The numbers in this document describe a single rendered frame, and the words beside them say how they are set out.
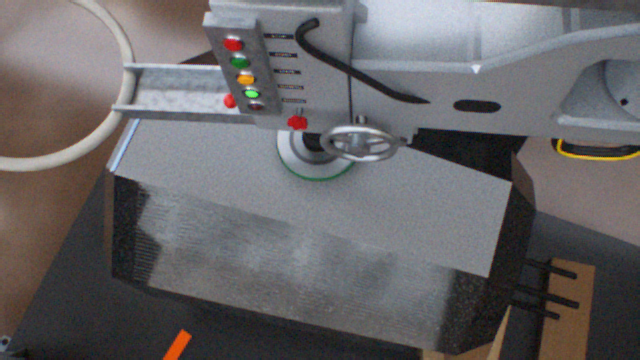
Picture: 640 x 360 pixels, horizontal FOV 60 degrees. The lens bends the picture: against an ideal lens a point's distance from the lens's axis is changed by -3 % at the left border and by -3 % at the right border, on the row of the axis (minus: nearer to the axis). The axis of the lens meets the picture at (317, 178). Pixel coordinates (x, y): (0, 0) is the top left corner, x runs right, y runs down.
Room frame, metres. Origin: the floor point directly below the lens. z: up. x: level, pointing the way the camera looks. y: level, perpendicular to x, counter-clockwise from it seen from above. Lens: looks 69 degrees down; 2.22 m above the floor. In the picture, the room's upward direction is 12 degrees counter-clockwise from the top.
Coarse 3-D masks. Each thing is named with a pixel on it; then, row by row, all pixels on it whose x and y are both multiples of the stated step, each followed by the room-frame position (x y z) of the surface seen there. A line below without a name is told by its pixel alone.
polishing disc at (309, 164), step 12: (288, 132) 0.65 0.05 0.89; (300, 132) 0.65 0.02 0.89; (288, 144) 0.62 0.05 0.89; (300, 144) 0.61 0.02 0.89; (336, 144) 0.59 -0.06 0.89; (288, 156) 0.59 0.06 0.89; (300, 156) 0.58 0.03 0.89; (312, 156) 0.58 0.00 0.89; (324, 156) 0.57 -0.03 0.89; (336, 156) 0.56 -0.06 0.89; (300, 168) 0.55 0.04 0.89; (312, 168) 0.54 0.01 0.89; (324, 168) 0.54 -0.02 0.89; (336, 168) 0.53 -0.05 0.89
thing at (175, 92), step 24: (144, 72) 0.80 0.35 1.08; (168, 72) 0.78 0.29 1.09; (192, 72) 0.76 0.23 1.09; (216, 72) 0.74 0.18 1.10; (144, 96) 0.74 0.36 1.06; (168, 96) 0.73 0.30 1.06; (192, 96) 0.71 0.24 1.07; (216, 96) 0.70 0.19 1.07; (168, 120) 0.67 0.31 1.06; (192, 120) 0.65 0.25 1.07; (216, 120) 0.63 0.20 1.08; (240, 120) 0.61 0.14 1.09
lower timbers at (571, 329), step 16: (576, 272) 0.25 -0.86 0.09; (592, 272) 0.24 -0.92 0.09; (544, 288) 0.23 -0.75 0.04; (560, 288) 0.21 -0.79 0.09; (576, 288) 0.19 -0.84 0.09; (592, 288) 0.18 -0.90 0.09; (544, 304) 0.17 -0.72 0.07; (560, 304) 0.15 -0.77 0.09; (544, 320) 0.11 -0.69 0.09; (560, 320) 0.10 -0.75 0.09; (576, 320) 0.08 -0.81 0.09; (544, 336) 0.06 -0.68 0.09; (560, 336) 0.04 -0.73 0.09; (576, 336) 0.03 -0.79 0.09; (544, 352) 0.00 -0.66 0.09; (560, 352) -0.01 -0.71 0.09; (576, 352) -0.02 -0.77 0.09
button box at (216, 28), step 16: (208, 16) 0.55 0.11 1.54; (208, 32) 0.53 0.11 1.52; (224, 32) 0.53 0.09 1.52; (240, 32) 0.52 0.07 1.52; (256, 32) 0.51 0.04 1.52; (224, 48) 0.53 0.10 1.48; (256, 48) 0.51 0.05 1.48; (224, 64) 0.53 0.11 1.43; (256, 64) 0.52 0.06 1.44; (272, 80) 0.52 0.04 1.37; (240, 96) 0.53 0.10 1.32; (272, 96) 0.51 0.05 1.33; (240, 112) 0.54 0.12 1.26; (256, 112) 0.53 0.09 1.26; (272, 112) 0.52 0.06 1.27
